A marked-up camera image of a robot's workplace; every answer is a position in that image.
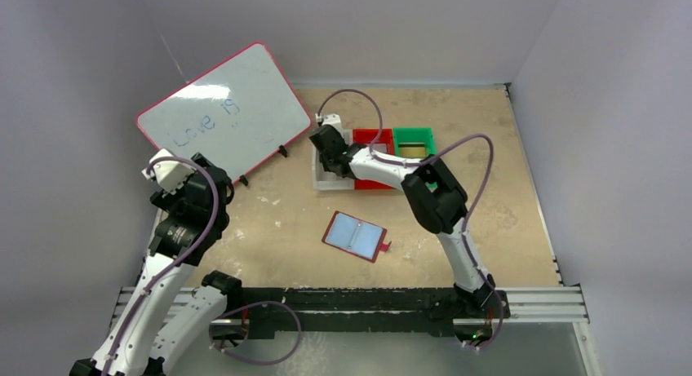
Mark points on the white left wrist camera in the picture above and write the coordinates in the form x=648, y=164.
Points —
x=169, y=175

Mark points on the pink framed whiteboard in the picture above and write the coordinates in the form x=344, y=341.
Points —
x=236, y=114

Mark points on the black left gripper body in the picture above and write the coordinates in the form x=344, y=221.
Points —
x=200, y=168

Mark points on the red leather card holder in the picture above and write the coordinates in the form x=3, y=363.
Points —
x=355, y=236

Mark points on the white plastic bin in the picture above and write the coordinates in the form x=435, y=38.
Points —
x=326, y=181

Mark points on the green plastic bin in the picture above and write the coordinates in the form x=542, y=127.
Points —
x=414, y=142

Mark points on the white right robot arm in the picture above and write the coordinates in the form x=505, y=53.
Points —
x=436, y=198

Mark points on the red plastic bin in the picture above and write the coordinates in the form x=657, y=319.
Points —
x=383, y=144

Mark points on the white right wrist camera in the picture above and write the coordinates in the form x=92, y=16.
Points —
x=332, y=119

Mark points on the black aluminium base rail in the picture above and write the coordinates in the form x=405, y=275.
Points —
x=260, y=312

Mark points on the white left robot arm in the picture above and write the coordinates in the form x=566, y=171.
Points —
x=142, y=341

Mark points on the gold card in bin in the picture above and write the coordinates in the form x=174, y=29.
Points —
x=412, y=150

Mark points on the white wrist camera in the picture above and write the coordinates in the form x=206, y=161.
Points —
x=332, y=119
x=169, y=175

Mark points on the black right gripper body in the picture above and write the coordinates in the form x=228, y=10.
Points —
x=329, y=148

